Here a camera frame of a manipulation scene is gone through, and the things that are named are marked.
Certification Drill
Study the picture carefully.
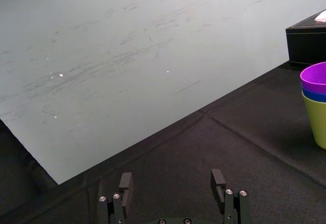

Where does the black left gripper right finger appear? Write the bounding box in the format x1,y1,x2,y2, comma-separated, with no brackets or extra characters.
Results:
210,169,252,224

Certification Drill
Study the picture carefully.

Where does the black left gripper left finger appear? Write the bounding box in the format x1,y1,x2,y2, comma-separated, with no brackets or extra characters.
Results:
98,172,134,224

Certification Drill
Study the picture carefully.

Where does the black table cloth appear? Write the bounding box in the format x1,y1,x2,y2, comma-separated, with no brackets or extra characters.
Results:
0,60,326,224

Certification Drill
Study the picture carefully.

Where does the green plastic cup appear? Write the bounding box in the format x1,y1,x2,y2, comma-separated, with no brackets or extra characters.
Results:
302,91,326,150

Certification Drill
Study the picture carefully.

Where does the blue plastic cup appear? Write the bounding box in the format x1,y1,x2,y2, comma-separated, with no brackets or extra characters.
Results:
301,83,326,103

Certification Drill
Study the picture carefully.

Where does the purple plastic cup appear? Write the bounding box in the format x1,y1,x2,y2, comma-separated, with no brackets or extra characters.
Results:
300,62,326,94

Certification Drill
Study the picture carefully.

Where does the black tissue box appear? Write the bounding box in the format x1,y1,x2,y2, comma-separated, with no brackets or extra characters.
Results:
285,9,326,66

